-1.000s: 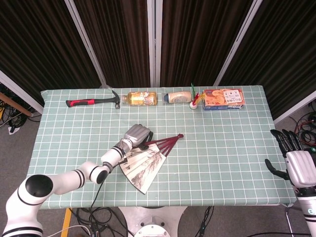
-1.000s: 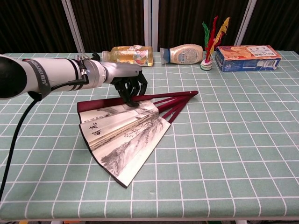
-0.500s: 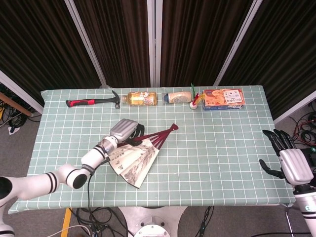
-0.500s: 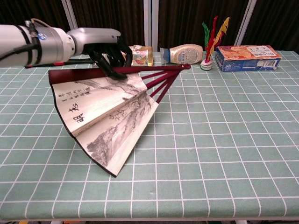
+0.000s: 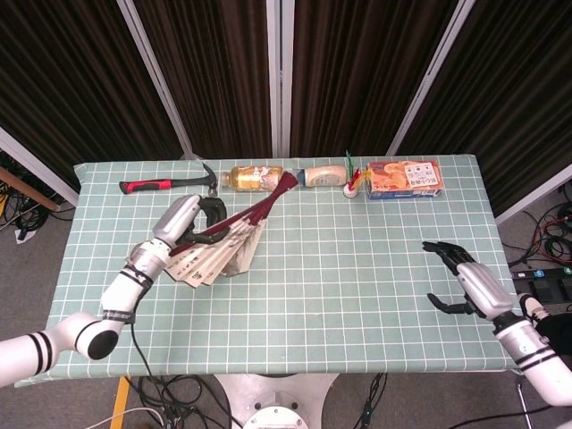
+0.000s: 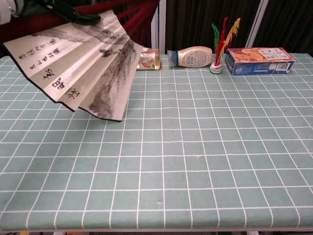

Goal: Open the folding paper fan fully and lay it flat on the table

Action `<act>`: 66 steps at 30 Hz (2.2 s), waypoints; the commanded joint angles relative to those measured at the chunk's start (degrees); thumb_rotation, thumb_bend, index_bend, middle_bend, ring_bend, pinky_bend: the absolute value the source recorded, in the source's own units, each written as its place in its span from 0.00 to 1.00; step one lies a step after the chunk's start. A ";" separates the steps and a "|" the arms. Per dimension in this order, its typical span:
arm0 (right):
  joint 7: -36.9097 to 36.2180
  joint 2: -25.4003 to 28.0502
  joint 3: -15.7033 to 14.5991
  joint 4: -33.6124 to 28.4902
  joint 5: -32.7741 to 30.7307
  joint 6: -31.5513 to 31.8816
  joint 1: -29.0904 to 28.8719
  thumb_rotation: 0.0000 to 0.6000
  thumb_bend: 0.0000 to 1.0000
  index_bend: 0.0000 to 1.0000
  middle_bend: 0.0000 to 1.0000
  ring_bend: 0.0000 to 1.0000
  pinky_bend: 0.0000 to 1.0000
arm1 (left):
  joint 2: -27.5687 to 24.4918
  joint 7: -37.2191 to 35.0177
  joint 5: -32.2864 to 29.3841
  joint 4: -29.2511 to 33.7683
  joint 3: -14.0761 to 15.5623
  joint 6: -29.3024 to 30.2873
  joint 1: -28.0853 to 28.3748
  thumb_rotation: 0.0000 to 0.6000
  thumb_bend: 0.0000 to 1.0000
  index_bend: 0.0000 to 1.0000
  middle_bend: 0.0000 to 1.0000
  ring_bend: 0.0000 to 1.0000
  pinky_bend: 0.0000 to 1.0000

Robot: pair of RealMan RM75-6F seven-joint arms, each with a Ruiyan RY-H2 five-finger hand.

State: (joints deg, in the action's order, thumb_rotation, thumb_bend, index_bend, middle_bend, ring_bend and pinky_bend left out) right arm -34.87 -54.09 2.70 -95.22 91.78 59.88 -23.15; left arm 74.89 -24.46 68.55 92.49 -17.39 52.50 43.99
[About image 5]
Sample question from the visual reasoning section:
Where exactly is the left silver and black robot hand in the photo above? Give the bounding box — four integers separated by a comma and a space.
151, 193, 230, 249

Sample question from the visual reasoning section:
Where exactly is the right silver and black robot hand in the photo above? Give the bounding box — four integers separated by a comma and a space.
422, 240, 515, 321

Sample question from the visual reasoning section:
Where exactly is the paper folding fan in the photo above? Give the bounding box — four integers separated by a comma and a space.
167, 172, 299, 290

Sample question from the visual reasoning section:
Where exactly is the red and black claw hammer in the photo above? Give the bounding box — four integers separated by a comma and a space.
119, 162, 220, 197

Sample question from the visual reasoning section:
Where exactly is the black bar with coloured stickers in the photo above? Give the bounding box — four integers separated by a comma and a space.
509, 266, 572, 282

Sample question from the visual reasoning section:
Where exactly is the clear bottle with yellow liquid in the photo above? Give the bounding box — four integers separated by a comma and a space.
217, 164, 287, 192

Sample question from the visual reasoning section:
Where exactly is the blue and orange carton box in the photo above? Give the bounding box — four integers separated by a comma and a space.
365, 160, 442, 199

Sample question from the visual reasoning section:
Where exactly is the dark pleated partition panel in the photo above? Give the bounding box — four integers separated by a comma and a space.
131, 0, 273, 158
290, 0, 461, 157
397, 0, 572, 215
0, 0, 191, 193

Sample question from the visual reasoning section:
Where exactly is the green checked tablecloth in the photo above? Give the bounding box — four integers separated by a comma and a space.
13, 154, 524, 388

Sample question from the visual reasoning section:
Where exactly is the brown wooden bar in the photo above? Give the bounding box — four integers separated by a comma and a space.
0, 167, 61, 212

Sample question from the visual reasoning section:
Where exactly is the white squeeze sauce bottle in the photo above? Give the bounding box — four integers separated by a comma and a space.
292, 164, 349, 188

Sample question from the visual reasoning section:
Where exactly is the colourful feather shuttlecock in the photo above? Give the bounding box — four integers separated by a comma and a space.
342, 150, 372, 198

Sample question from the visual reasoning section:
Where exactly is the black floor cable tangle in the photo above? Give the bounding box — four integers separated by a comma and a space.
0, 151, 53, 245
124, 373, 245, 429
504, 178, 572, 269
356, 373, 390, 429

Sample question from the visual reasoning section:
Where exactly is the white partition frame post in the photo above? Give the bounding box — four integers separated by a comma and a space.
386, 0, 475, 156
265, 0, 295, 157
0, 127, 80, 209
116, 0, 200, 160
494, 164, 572, 226

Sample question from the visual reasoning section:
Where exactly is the white floor cable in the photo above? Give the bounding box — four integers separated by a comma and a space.
84, 405, 166, 429

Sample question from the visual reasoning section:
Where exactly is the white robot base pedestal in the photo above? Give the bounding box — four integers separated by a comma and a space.
213, 373, 341, 429

